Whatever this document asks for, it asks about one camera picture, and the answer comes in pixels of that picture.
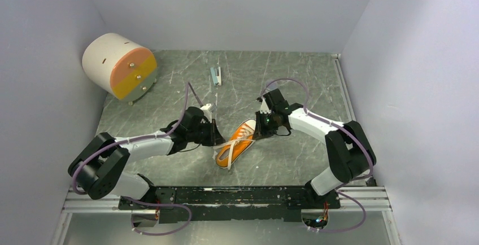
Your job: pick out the orange canvas sneaker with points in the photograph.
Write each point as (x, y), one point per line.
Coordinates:
(235, 144)

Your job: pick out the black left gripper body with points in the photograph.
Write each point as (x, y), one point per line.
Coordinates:
(204, 134)

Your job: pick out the white orange cylinder drum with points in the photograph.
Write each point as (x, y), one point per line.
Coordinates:
(120, 66)

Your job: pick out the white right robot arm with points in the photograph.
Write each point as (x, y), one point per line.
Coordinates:
(347, 147)

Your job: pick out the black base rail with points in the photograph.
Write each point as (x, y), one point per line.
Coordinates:
(178, 204)

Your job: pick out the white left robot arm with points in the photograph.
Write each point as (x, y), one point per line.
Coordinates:
(99, 168)

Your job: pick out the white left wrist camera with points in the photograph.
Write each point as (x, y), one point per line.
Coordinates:
(208, 110)

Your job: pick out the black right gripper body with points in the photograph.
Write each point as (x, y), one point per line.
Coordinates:
(268, 125)

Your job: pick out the white shoelace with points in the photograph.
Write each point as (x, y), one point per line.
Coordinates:
(234, 146)

